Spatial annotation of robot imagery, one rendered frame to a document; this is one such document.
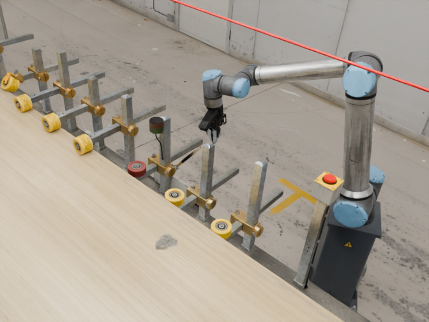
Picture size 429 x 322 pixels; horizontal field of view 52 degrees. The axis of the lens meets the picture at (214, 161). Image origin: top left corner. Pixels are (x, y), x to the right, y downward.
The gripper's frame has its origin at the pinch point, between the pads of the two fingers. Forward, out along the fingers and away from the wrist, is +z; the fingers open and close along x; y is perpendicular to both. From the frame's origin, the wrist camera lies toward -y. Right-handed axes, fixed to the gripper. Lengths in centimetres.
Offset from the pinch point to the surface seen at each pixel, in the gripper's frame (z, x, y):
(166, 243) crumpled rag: -5, -34, -70
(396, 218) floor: 97, -69, 112
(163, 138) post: -19.3, -0.5, -33.7
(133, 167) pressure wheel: -8.9, 6.8, -46.6
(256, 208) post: -5, -50, -36
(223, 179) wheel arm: 3.6, -20.6, -18.5
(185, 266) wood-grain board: -3, -45, -72
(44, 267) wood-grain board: -8, -11, -103
